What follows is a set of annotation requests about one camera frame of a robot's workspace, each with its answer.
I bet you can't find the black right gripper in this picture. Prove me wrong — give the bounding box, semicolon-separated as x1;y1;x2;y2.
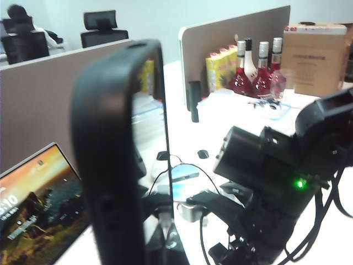
186;189;315;265

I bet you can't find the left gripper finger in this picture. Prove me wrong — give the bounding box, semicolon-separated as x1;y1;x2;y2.
164;220;191;265

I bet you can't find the black smartphone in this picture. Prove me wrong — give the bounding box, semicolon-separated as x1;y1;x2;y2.
71;38;177;265

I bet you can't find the grey fabric desk divider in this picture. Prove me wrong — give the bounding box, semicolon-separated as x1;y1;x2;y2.
0;38;137;173
178;4;292;113

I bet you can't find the teal book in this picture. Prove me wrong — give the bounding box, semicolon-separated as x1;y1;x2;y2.
169;163;200;183

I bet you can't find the clear container blue rim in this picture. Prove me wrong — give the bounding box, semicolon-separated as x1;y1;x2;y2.
269;101;300;121

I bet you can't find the white laptop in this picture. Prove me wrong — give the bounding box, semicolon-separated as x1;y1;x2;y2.
0;141;93;265

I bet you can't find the white liquor bottle black cap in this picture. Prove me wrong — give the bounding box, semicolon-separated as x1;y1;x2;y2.
243;38;259;92

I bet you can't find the yellow juice carton pack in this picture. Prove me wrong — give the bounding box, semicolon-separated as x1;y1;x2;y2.
205;45;239;94

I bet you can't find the brown cardboard box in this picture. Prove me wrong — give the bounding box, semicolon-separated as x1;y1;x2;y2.
281;23;349;98

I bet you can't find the black mesh office chair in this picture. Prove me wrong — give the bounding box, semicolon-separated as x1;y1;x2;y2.
1;16;50;66
79;10;130;49

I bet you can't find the seated person white shirt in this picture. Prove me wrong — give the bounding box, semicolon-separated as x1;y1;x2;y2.
7;4;66;53

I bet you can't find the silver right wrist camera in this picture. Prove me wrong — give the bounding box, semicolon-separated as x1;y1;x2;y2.
177;202;205;222

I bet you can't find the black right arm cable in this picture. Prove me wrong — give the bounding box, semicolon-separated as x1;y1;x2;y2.
199;165;353;265

